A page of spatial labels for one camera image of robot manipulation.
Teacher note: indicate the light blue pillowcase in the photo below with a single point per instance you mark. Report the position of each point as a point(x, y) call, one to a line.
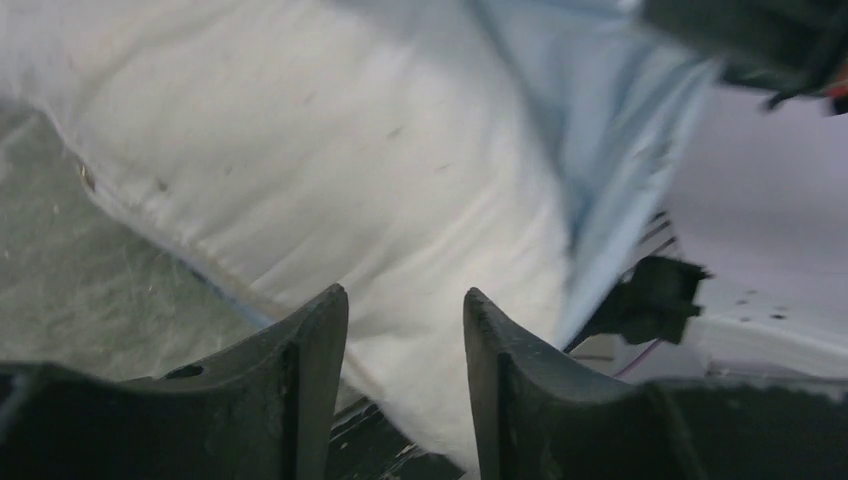
point(617, 104)

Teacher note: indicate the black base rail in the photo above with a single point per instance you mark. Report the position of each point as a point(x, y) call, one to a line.
point(365, 446)

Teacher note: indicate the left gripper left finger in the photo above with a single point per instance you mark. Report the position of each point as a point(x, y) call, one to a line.
point(260, 409)

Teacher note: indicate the white pillow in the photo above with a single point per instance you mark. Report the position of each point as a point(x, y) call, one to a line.
point(283, 146)

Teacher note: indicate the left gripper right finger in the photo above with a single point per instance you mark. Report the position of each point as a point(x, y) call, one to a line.
point(539, 414)

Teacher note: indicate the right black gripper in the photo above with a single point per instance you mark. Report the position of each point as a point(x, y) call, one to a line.
point(790, 49)

